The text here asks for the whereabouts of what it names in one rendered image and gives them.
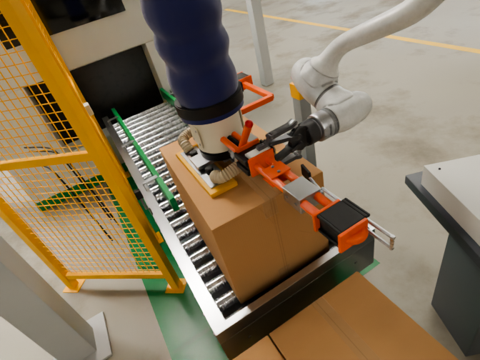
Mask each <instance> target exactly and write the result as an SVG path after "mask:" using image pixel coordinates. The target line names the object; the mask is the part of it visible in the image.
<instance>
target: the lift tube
mask: <svg viewBox="0 0 480 360"><path fill-rule="evenodd" d="M140 4H141V12H142V14H143V17H144V19H145V21H146V23H147V25H148V26H149V28H150V29H151V30H152V31H153V33H154V46H155V49H156V50H157V52H158V55H159V56H160V57H161V59H162V60H163V61H164V63H165V67H166V77H167V80H168V83H169V86H170V87H171V90H172V91H173V93H174V96H175V97H176V99H177V100H178V102H179V103H180V105H181V106H183V107H186V108H188V109H198V108H204V107H208V106H212V105H214V104H217V103H219V102H222V101H224V100H226V99H227V98H229V97H230V96H231V95H232V94H234V93H235V92H236V90H237V87H238V77H237V72H236V69H235V66H234V64H233V61H232V60H231V58H230V56H229V35H228V33H227V31H226V29H225V28H224V26H223V24H222V4H221V0H140ZM243 104H244V99H243V101H242V102H241V103H240V104H239V105H238V106H237V107H236V108H235V109H234V110H232V111H230V112H229V113H227V114H224V115H222V116H219V117H216V118H213V119H208V120H204V121H188V120H185V119H182V118H181V117H180V118H181V120H182V121H183V122H184V123H185V124H190V125H205V124H212V123H215V122H218V121H221V120H224V119H227V118H228V117H230V116H232V115H234V114H235V113H236V112H237V111H238V110H239V109H240V108H241V107H242V106H243Z"/></svg>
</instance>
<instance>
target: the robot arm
mask: <svg viewBox="0 0 480 360"><path fill-rule="evenodd" d="M444 1H445V0H405V1H403V2H402V3H400V4H399V5H397V6H395V7H394V8H392V9H389V10H388V11H385V12H384V13H382V14H379V15H378V16H375V17H374V18H372V19H369V20H368V21H365V22H364V23H362V24H359V25H358V26H355V27H354V28H352V29H350V30H348V31H346V32H344V33H343V34H341V35H340V36H338V37H337V38H335V39H334V40H333V41H332V42H331V43H330V44H329V45H328V46H327V47H326V48H325V50H324V51H323V52H322V53H321V54H320V55H319V56H314V57H312V58H310V57H306V58H302V59H299V60H298V61H297V62H296V63H295V64H294V65H293V67H292V70H291V79H292V81H293V83H294V86H295V87H296V89H297V90H298V92H299V93H300V94H301V95H302V96H303V97H304V98H305V99H306V100H307V101H308V102H309V103H310V104H311V105H312V106H313V107H314V108H315V109H316V110H317V112H315V113H313V114H311V115H310V116H308V118H307V120H305V121H303V122H301V123H299V124H298V121H296V120H294V119H289V120H288V121H287V122H286V123H285V124H283V125H282V126H280V127H278V128H276V129H274V130H273V131H270V132H269V133H267V134H266V135H265V137H266V139H264V140H263V143H261V144H259V145H257V146H256V149H254V150H252V151H250V152H248V153H246V154H245V157H247V158H248V159H251V158H253V157H255V156H256V155H258V154H260V153H262V152H264V151H266V150H268V149H270V148H271V147H270V146H275V145H277V144H282V143H284V142H288V144H287V145H286V146H285V147H284V148H283V149H282V150H281V151H280V152H279V153H277V154H276V155H275V157H276V161H281V162H283V163H284V164H286V165H287V164H289V163H291V162H293V161H294V160H296V159H301V158H302V155H301V150H303V149H304V148H305V147H306V146H311V145H312V144H315V143H316V142H318V141H325V140H326V139H328V138H330V137H332V136H334V135H336V134H338V133H342V132H345V131H348V130H349V129H352V128H353V127H355V126H356V125H357V124H359V123H361V122H362V121H363V120H364V119H365V118H366V117H367V116H368V115H369V113H370V111H371V109H372V100H371V97H370V96H369V95H368V94H367V93H366V92H363V91H349V90H346V89H344V88H342V87H341V86H339V85H338V81H339V80H338V78H339V74H340V71H339V62H340V61H341V58H342V57H343V56H344V55H345V54H346V53H347V52H349V51H351V50H353V49H355V48H358V47H360V46H363V45H365V44H368V43H371V42H373V41H376V40H378V39H381V38H384V37H385V36H389V35H391V34H394V33H396V32H398V31H401V30H403V29H406V28H408V27H410V26H412V25H414V24H415V23H417V22H419V21H421V20H422V19H424V18H425V17H426V16H428V15H429V14H430V13H431V12H433V11H434V10H435V9H436V8H437V7H438V6H440V5H441V4H442V3H443V2H444ZM290 130H291V131H290ZM288 131H290V132H289V133H286V132H288ZM285 133H286V134H285ZM282 134H284V135H282Z"/></svg>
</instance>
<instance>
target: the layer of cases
mask: <svg viewBox="0 0 480 360"><path fill-rule="evenodd" d="M269 336H270V338H269ZM269 336H265V337H264V338H263V339H261V340H260V341H258V342H257V343H255V344H254V345H253V346H251V347H250V348H248V349H247V350H246V351H244V352H243V353H241V354H240V355H238V356H237V357H236V358H235V359H233V360H458V359H457V358H456V357H455V356H454V355H453V354H452V353H451V352H450V351H448V350H447V349H446V348H445V347H444V346H442V345H441V344H440V343H439V342H438V341H437V340H436V339H435V338H434V337H432V336H431V335H430V334H429V333H428V332H427V331H425V330H424V329H423V328H422V327H421V326H419V325H418V324H417V323H416V322H415V321H414V320H413V319H412V318H411V317H410V316H408V315H407V314H406V313H405V312H404V311H402V310H401V309H400V308H399V307H398V306H397V305H396V304H395V303H394V302H392V301H391V300H390V299H389V298H388V297H387V296H385V295H384V294H383V293H382V292H381V291H379V290H378V289H377V288H376V287H375V286H374V285H373V284H372V283H371V282H370V281H368V280H367V279H366V278H365V277H364V276H362V275H361V274H360V273H359V272H358V271H357V272H355V273H354V274H352V275H351V276H350V277H349V278H347V279H345V280H344V281H343V282H341V283H340V284H338V285H337V286H335V287H334V288H333V289H332V290H330V291H328V292H327V293H326V294H324V295H323V296H322V297H320V298H319V299H317V300H316V301H315V302H313V303H312V304H310V305H309V306H307V307H306V308H305V309H303V310H302V311H300V312H299V313H298V314H296V315H295V316H293V317H292V318H290V319H289V320H288V321H286V322H285V323H284V324H282V325H281V326H280V327H278V328H277V329H275V330H273V331H272V332H271V333H270V334H269Z"/></svg>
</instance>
